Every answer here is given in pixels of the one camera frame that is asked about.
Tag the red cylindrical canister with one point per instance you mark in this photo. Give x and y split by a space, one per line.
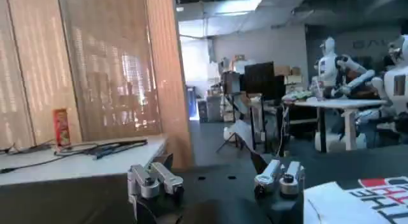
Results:
61 128

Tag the black computer monitor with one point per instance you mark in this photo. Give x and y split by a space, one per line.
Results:
259 80

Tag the white humanoid robot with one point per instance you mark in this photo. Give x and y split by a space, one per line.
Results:
328 67
396 85

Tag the white shirt with print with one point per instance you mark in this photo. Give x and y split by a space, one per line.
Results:
334 206

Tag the white background table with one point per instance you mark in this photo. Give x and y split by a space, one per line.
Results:
344 103

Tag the white softbox on tripod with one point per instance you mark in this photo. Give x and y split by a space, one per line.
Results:
237 132

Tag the white side counter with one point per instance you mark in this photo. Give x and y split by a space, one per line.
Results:
79 164

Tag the orange curtain panel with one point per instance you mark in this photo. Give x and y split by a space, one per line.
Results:
165 85

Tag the beige window blind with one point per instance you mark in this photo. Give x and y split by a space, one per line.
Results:
32 69
111 69

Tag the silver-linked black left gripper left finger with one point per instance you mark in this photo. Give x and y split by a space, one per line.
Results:
165 179

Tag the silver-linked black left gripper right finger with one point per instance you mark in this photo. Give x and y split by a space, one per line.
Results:
271 175

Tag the cluttered desk with goods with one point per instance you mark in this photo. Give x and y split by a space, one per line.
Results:
223 85

